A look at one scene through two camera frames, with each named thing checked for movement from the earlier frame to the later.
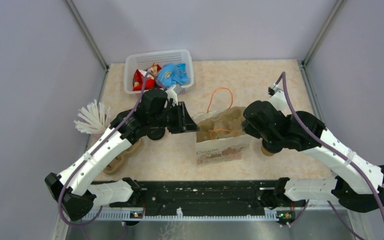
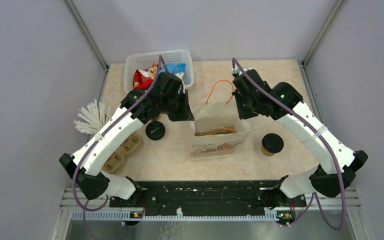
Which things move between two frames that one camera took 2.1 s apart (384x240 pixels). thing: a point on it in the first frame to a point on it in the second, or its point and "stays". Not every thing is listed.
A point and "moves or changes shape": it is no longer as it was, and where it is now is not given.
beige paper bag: x=221 y=138 moves or changes shape
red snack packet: x=138 y=78 stays
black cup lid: x=272 y=146 stays
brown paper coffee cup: x=266 y=152 stays
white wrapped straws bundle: x=92 y=118 stays
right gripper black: x=248 y=128 to x=242 y=114
